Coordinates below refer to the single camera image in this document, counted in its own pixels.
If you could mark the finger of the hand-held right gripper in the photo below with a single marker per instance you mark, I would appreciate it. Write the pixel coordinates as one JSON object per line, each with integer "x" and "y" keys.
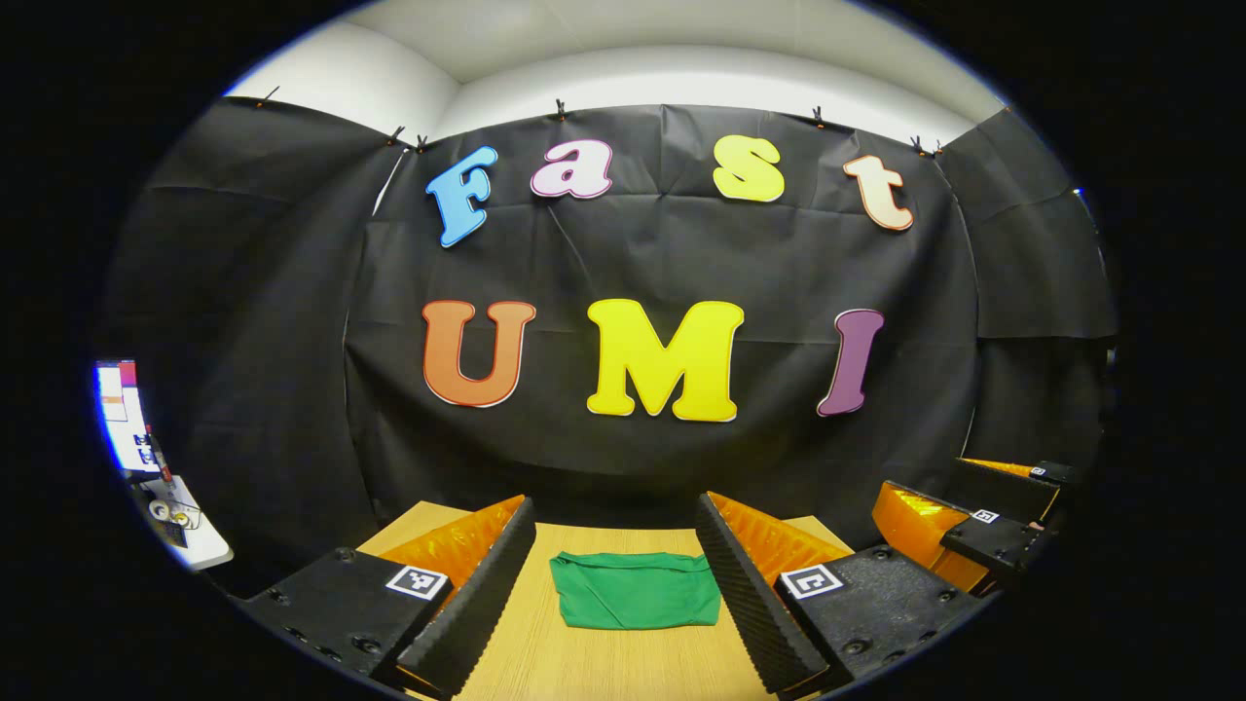
{"x": 1003, "y": 540}
{"x": 1012, "y": 492}

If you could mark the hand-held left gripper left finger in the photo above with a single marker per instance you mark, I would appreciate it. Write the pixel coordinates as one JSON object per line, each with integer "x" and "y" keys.
{"x": 477, "y": 604}

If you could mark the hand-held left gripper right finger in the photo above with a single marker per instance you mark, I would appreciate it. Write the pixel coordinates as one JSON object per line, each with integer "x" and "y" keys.
{"x": 745, "y": 599}

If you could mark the green T-shirt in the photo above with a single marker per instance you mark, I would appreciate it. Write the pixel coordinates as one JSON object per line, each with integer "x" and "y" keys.
{"x": 633, "y": 589}

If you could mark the white side table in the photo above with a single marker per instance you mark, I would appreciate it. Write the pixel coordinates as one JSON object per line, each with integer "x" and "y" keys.
{"x": 200, "y": 545}

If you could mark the black backdrop cloth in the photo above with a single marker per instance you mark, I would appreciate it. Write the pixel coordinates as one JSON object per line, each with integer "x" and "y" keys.
{"x": 584, "y": 253}

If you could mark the computer monitor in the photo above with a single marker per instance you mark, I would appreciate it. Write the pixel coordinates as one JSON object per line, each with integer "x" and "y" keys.
{"x": 122, "y": 419}

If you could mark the row of black cloth clips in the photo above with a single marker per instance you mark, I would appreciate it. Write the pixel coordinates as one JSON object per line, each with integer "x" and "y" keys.
{"x": 560, "y": 110}

